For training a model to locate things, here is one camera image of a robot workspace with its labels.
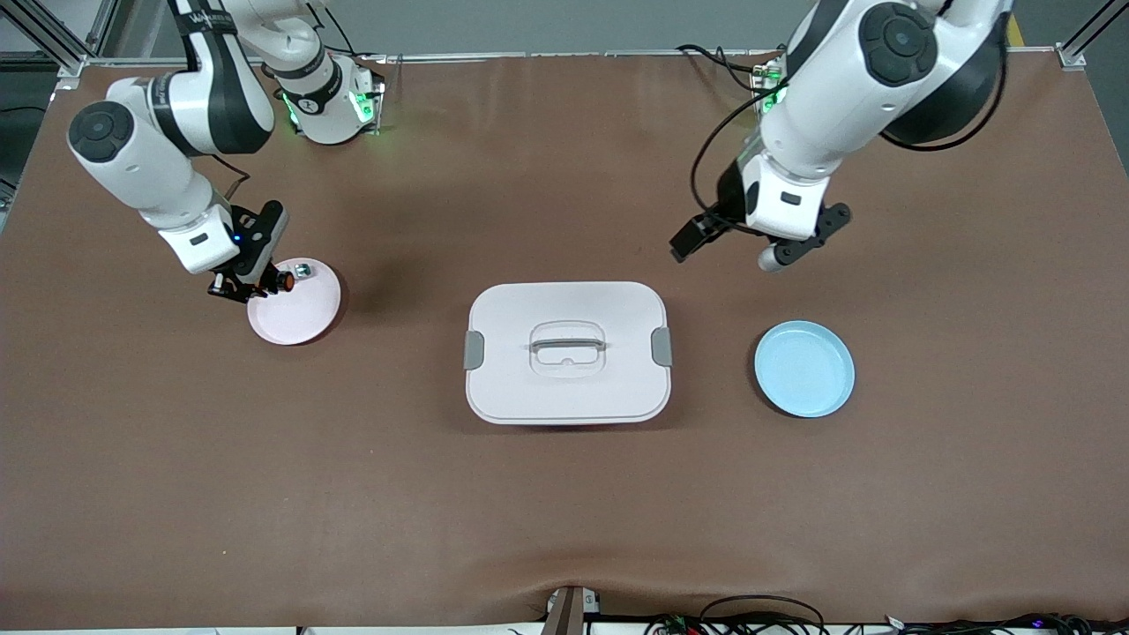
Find pink round plate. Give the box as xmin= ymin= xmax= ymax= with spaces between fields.
xmin=247 ymin=258 xmax=342 ymax=346

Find blue round plate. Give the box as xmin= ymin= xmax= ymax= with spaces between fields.
xmin=754 ymin=320 xmax=856 ymax=418

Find metal table edge bracket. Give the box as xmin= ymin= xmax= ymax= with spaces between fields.
xmin=540 ymin=586 xmax=602 ymax=635

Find aluminium frame post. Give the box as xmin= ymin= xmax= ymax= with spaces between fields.
xmin=1057 ymin=0 xmax=1129 ymax=71
xmin=0 ymin=0 xmax=121 ymax=78

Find white lidded storage box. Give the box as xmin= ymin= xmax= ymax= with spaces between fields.
xmin=464 ymin=281 xmax=673 ymax=426

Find black cable loop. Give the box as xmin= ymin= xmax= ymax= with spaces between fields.
xmin=700 ymin=594 xmax=828 ymax=635

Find black arm base cables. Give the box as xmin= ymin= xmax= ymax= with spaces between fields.
xmin=677 ymin=43 xmax=786 ymax=94
xmin=304 ymin=4 xmax=391 ymax=64

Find brown table mat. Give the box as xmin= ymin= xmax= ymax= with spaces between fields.
xmin=0 ymin=51 xmax=1129 ymax=631

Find metal table edge strip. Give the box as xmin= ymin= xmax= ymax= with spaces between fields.
xmin=84 ymin=46 xmax=1059 ymax=68

